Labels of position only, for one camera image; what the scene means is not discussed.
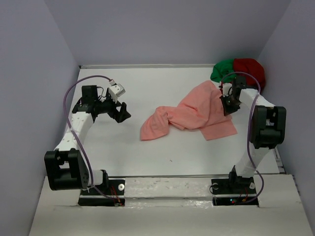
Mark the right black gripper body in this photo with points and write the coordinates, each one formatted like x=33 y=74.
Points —
x=231 y=105

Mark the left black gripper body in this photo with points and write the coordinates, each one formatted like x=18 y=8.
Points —
x=108 y=106

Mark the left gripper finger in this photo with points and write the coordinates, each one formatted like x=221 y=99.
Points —
x=121 y=108
x=121 y=115

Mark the pink t shirt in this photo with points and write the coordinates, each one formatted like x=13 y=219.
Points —
x=200 y=109

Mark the red t shirt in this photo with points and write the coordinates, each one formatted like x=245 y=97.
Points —
x=252 y=67

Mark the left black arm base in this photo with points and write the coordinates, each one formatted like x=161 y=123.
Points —
x=111 y=196

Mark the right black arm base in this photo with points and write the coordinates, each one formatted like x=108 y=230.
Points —
x=226 y=193

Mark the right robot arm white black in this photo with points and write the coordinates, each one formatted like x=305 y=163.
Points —
x=266 y=129

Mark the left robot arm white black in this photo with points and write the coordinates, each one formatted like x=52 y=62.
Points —
x=66 y=166

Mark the green t shirt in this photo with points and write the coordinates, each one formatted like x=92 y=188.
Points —
x=222 y=69

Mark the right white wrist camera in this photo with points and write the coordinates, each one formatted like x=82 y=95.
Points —
x=224 y=88

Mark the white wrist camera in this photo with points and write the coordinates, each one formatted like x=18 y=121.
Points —
x=115 y=91
x=224 y=88

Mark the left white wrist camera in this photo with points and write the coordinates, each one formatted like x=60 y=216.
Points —
x=115 y=91

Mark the aluminium back rail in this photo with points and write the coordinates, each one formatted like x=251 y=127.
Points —
x=127 y=66

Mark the aluminium front rail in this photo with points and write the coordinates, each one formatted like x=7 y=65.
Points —
x=171 y=176

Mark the aluminium left side rail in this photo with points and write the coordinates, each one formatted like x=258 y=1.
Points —
x=55 y=167

